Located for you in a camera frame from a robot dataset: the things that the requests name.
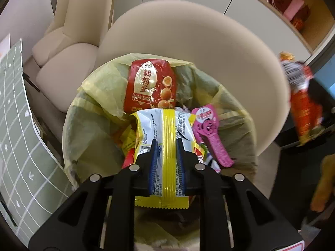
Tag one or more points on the orange red striped packet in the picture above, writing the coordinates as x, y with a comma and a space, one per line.
303, 109

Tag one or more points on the yellow white snack packet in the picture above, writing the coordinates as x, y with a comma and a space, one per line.
168, 125

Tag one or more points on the wooden shelf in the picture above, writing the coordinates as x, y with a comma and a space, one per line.
314, 31

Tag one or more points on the red gold decoration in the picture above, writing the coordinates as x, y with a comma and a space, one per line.
286, 4

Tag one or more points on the green checked tablecloth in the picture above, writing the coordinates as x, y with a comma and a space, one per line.
21, 136

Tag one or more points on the red snack packet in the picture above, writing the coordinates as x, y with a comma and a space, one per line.
146, 83

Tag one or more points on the trash bin with yellow liner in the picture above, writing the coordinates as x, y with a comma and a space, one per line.
91, 115

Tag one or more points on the pink cartoon packet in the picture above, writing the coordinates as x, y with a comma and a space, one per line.
206, 121

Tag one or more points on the beige chair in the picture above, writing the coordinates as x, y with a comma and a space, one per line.
209, 44
68, 44

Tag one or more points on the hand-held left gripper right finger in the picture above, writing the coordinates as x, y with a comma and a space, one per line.
180, 167

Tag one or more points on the red white packet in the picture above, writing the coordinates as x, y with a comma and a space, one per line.
202, 159

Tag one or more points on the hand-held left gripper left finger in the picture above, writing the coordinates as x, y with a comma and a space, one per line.
153, 167

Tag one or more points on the orange yellow packet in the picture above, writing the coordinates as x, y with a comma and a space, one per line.
125, 141

